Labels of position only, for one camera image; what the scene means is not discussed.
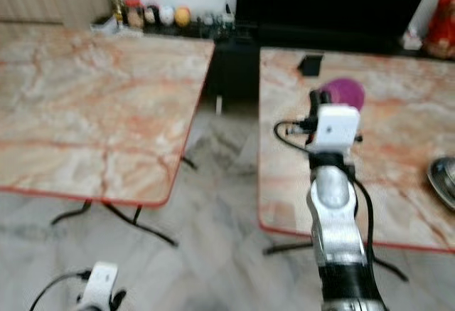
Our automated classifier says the purple bowl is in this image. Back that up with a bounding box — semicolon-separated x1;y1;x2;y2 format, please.
320;77;366;110

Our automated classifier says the small black object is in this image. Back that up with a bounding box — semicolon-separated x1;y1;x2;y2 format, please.
297;53;325;77

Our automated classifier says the black television screen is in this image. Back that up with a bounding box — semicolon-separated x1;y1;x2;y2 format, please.
235;0;438;41

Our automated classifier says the small white figurine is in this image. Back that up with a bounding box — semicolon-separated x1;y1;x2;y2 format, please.
401;29;422;51

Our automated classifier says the red statue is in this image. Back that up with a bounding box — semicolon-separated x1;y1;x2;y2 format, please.
422;0;455;60

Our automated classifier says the steel bowl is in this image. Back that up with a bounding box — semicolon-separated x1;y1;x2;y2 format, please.
427;157;455;211

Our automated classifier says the yellow round figurine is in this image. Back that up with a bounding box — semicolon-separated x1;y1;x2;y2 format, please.
174;6;192;28

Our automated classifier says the white round figurine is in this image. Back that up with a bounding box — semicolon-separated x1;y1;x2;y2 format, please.
159;6;176;27

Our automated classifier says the dark round figurine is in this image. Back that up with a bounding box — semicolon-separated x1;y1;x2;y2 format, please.
144;6;160;27

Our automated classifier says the red-lidded jar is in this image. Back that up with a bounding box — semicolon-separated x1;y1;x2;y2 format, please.
124;0;144;28

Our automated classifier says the golden trophy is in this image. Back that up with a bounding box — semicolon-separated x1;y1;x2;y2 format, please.
108;0;125;26

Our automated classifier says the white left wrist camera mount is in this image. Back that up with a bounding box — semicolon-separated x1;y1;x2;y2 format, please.
77;262;119;311

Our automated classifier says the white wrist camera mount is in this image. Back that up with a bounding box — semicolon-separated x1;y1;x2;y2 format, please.
77;262;119;311
314;104;362;154

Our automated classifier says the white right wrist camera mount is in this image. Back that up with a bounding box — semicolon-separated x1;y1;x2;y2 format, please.
314;104;362;154

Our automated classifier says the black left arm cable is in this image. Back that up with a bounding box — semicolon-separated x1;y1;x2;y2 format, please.
29;271;92;311

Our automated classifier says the black metal table leg frame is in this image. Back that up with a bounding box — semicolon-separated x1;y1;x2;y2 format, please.
50;200;179;248
262;241;410;282

